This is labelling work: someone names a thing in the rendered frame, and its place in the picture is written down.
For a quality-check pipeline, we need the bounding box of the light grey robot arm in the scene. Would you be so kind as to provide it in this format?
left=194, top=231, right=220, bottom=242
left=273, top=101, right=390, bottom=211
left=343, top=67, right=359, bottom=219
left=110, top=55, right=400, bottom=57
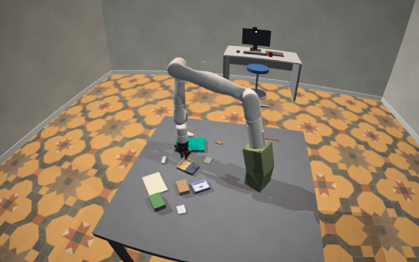
left=167, top=58, right=266, bottom=150

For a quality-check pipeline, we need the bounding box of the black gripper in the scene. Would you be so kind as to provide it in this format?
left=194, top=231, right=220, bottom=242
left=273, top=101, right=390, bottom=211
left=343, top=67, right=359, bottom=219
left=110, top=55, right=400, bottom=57
left=174, top=141, right=192, bottom=160

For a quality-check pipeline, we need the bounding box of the beige flat board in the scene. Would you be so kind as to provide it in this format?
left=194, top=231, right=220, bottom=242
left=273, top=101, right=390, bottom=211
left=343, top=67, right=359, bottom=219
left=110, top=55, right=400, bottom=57
left=142, top=172, right=168, bottom=195

